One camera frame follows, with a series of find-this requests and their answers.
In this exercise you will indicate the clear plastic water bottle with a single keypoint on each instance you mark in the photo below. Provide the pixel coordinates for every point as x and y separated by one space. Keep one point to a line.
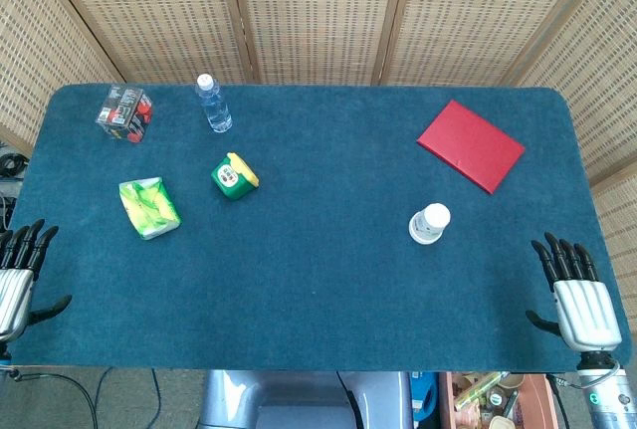
216 108

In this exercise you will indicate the red hardcover book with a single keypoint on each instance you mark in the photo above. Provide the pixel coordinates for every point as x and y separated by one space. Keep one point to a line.
470 145

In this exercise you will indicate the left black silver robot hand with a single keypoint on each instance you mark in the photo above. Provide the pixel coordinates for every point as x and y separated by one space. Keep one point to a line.
12 294

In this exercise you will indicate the grey robot torso base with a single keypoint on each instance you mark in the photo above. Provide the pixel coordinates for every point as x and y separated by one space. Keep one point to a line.
239 399

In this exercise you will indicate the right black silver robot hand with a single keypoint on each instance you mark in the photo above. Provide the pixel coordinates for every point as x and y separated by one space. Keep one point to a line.
584 314

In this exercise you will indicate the clear box black red print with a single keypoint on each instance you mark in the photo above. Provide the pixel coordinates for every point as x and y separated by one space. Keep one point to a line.
124 113

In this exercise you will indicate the green yellow tissue pack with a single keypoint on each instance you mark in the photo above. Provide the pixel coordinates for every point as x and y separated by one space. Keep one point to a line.
149 207

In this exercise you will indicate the blue plastic object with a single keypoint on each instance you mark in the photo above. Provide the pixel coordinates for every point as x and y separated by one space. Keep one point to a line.
423 394

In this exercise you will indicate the pink bin with clutter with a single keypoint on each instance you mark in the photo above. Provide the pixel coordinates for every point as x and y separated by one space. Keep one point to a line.
537 399

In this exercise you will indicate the blue carpet table mat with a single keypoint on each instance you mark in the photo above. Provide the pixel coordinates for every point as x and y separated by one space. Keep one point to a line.
318 275

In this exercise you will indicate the woven rattan folding screen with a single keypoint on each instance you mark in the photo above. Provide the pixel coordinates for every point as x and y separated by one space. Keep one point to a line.
318 16

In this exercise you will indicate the green box yellow lid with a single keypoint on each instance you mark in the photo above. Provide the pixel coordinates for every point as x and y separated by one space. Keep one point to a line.
231 177

